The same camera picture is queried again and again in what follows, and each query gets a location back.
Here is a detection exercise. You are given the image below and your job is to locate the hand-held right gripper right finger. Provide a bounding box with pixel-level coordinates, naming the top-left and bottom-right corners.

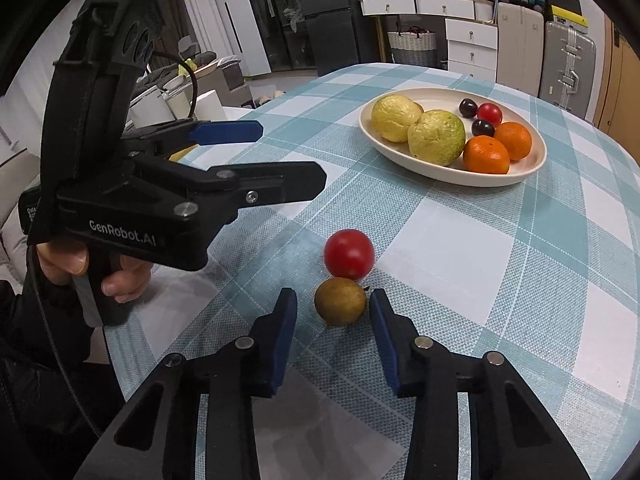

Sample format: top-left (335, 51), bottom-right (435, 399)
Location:
top-left (369, 288), bottom-right (593, 480)

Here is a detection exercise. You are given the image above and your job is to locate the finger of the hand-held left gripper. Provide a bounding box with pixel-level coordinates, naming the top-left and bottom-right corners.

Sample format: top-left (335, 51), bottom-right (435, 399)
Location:
top-left (120, 119), bottom-right (265, 161)
top-left (200, 160), bottom-right (328, 209)

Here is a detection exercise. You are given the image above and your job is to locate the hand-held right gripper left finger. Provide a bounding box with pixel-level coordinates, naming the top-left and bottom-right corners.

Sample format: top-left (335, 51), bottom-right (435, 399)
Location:
top-left (74, 287), bottom-right (299, 480)

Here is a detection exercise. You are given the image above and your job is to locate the brown longan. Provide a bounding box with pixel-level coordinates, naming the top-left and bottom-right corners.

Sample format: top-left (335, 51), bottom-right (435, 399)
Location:
top-left (314, 277), bottom-right (368, 327)

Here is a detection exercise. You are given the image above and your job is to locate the red cherry tomato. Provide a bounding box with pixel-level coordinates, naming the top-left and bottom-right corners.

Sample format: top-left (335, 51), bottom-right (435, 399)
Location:
top-left (476, 103), bottom-right (503, 126)
top-left (323, 229), bottom-right (376, 281)

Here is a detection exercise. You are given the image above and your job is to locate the yellow guava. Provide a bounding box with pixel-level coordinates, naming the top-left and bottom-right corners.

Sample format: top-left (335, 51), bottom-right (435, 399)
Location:
top-left (371, 94), bottom-right (425, 143)
top-left (407, 110), bottom-right (467, 167)

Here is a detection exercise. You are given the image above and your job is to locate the cream round plate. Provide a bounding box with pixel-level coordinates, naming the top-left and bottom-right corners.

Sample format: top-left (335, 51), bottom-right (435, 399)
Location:
top-left (359, 87), bottom-right (547, 188)

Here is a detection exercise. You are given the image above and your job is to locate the orange mandarin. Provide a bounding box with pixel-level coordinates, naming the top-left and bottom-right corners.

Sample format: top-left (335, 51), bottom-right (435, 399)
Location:
top-left (494, 121), bottom-right (533, 162)
top-left (462, 136), bottom-right (511, 176)

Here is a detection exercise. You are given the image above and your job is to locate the person's left forearm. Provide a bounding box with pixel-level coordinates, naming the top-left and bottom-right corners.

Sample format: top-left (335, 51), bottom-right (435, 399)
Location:
top-left (0, 280), bottom-right (126, 480)

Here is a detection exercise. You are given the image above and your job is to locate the person's left hand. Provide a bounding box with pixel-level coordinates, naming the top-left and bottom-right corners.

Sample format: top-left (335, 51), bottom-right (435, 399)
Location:
top-left (36, 239), bottom-right (152, 299)

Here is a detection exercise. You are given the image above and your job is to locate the white wardrobe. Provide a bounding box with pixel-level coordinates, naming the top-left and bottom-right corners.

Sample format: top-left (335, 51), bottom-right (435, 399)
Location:
top-left (177, 0), bottom-right (274, 81)

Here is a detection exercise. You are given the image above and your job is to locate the teal plaid tablecloth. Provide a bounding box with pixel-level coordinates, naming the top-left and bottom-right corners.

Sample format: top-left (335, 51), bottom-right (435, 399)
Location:
top-left (107, 62), bottom-right (640, 480)

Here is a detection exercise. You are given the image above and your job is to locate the dark grey refrigerator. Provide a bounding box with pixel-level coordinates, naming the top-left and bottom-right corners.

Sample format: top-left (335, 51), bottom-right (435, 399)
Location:
top-left (287, 0), bottom-right (374, 74)

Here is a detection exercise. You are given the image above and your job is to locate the woven basket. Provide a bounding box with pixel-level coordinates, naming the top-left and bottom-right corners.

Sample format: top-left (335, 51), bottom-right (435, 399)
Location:
top-left (387, 25), bottom-right (439, 69)

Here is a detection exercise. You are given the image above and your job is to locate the white drawer desk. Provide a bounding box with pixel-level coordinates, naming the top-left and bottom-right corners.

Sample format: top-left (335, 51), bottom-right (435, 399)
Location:
top-left (360, 0), bottom-right (501, 84)

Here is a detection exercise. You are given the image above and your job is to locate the beige suitcase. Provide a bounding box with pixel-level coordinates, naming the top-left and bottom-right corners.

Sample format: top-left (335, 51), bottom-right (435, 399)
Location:
top-left (495, 2), bottom-right (546, 99)

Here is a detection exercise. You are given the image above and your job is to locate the silver suitcase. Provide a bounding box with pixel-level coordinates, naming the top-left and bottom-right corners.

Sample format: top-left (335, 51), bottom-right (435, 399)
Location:
top-left (539, 20), bottom-right (599, 122)

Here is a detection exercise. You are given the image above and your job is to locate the yellow and black box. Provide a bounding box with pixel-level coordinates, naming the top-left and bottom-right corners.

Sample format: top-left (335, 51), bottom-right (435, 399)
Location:
top-left (549, 5), bottom-right (587, 24)

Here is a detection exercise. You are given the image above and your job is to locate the wooden door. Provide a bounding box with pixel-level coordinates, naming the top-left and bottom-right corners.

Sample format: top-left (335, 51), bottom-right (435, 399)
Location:
top-left (592, 14), bottom-right (640, 147)

